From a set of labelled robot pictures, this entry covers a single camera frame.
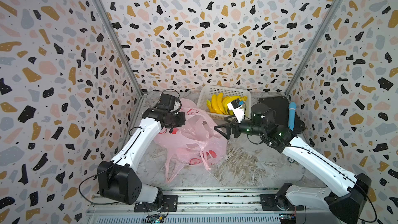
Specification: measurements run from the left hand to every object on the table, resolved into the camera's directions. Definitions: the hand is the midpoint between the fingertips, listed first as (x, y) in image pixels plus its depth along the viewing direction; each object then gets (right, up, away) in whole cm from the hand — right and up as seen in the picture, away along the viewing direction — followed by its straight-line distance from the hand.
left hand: (185, 119), depth 81 cm
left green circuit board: (-12, -44, -11) cm, 47 cm away
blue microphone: (+68, +6, +21) cm, 71 cm away
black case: (+61, +8, +24) cm, 66 cm away
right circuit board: (+49, -45, -10) cm, 67 cm away
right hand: (+17, -1, -14) cm, 22 cm away
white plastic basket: (+10, +18, +33) cm, 39 cm away
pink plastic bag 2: (-4, -19, +7) cm, 21 cm away
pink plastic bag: (+8, -10, +3) cm, 13 cm away
